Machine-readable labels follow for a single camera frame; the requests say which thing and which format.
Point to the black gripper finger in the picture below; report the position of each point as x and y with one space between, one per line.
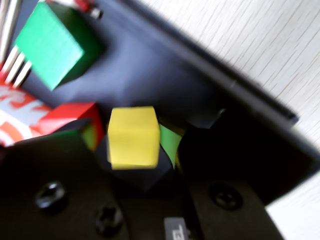
50 190
225 200

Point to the yellow wooden cube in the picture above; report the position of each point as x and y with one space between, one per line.
133 140

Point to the black cardboard box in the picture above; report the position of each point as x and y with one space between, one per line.
150 62

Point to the red wooden cube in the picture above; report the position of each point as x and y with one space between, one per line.
72 115

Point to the red and white carton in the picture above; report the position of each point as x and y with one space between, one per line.
17 117

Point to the green wooden cube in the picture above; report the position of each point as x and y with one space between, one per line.
52 47

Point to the white sticks bundle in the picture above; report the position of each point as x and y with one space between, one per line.
11 50

